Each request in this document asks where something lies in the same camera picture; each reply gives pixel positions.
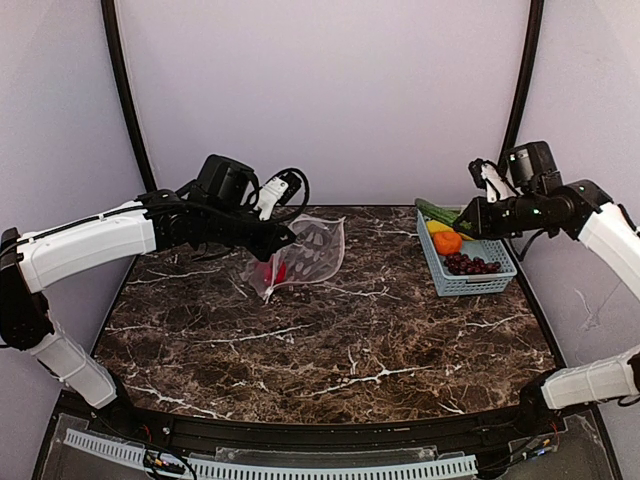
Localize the green cucumber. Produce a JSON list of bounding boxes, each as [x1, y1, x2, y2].
[[414, 198, 460, 227]]

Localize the dark purple grapes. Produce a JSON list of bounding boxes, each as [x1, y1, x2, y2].
[[443, 253, 502, 275]]

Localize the red apple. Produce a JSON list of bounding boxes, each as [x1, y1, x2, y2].
[[254, 260, 287, 286]]

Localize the white zipper slider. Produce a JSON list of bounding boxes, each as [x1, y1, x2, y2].
[[264, 287, 274, 304]]

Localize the clear zip top bag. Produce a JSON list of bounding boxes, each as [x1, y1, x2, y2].
[[240, 214, 346, 302]]

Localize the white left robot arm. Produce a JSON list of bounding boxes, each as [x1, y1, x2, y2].
[[1, 190, 295, 410]]

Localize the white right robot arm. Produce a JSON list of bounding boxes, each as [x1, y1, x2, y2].
[[453, 180, 639, 410]]

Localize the orange fruit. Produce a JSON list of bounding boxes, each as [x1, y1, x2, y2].
[[432, 231, 463, 256]]

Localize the light blue perforated basket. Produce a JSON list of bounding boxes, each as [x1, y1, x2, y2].
[[416, 210, 517, 297]]

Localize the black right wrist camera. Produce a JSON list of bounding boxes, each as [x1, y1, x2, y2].
[[468, 158, 518, 203]]

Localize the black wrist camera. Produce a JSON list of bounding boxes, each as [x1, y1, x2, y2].
[[254, 167, 310, 223], [468, 158, 518, 203]]

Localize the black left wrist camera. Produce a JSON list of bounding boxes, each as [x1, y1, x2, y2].
[[254, 167, 310, 223]]

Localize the black frame post right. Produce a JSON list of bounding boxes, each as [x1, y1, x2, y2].
[[483, 0, 546, 217]]

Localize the black frame post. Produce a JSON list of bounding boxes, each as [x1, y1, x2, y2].
[[100, 0, 158, 193], [483, 0, 546, 217]]

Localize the black frame post left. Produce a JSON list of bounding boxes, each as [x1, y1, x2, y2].
[[100, 0, 158, 193]]

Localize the black front rail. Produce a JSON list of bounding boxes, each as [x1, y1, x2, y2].
[[84, 384, 596, 466]]

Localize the light blue cable duct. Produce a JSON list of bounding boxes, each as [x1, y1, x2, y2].
[[64, 428, 478, 479]]

